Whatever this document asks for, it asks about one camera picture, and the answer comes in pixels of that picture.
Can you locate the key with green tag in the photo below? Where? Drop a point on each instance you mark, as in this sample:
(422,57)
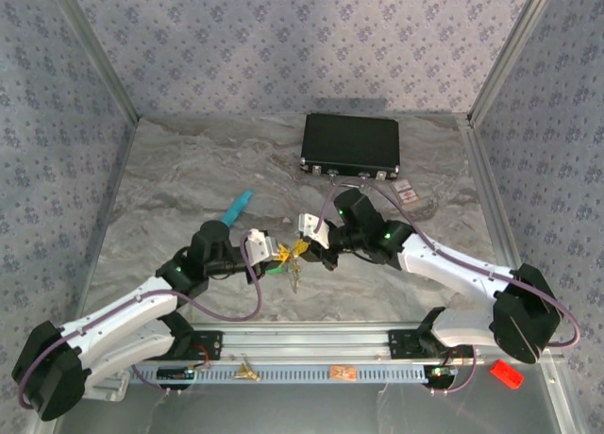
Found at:
(274,271)

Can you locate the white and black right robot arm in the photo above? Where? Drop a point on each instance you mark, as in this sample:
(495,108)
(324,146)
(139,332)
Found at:
(453,269)

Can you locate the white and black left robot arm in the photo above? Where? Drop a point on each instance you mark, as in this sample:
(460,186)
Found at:
(122,306)

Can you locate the teal plastic tube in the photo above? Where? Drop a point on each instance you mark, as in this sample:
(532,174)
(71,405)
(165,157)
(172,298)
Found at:
(238,208)

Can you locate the small brass clip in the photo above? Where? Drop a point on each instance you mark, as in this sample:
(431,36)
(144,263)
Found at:
(244,372)

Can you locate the left circuit board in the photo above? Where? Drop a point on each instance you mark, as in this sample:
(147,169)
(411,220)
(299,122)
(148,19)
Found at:
(177,373)

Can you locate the circuit board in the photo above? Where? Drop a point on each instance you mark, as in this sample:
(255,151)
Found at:
(177,373)
(441,373)

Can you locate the orange patterned tag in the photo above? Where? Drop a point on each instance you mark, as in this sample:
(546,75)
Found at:
(343,372)

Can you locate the right circuit board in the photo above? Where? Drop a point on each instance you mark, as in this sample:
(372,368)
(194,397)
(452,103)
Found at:
(441,373)

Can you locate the red plastic block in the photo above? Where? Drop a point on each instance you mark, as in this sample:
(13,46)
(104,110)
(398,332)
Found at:
(506,373)

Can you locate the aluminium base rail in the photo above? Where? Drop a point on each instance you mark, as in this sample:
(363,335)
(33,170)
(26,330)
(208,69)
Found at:
(307,344)

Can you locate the aluminium side rail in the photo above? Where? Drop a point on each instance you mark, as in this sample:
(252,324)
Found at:
(488,193)
(109,207)

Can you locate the white plastic bracket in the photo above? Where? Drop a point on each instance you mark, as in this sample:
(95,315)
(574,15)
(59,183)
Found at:
(111,388)

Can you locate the aluminium frame post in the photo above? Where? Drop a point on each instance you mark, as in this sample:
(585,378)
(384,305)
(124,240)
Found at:
(509,52)
(96,52)

